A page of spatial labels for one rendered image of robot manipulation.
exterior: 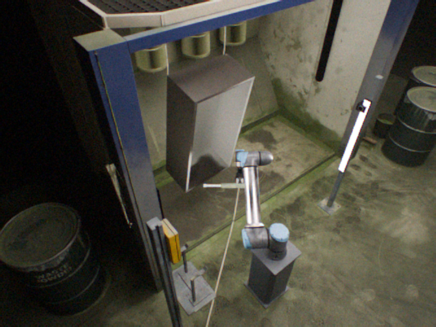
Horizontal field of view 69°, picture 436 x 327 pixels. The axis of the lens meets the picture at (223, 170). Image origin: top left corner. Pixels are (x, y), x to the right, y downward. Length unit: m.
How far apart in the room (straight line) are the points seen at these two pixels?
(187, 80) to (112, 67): 1.00
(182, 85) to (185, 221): 1.63
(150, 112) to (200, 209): 1.30
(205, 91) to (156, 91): 1.64
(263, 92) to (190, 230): 2.37
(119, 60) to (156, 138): 2.42
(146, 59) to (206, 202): 1.67
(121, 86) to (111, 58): 0.15
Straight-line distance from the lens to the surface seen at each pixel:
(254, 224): 2.39
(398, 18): 3.69
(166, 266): 1.84
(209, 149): 3.59
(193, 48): 3.75
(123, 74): 1.62
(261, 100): 4.77
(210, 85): 2.47
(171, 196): 3.76
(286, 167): 4.17
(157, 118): 3.95
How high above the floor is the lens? 2.87
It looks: 44 degrees down
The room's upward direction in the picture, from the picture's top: 1 degrees clockwise
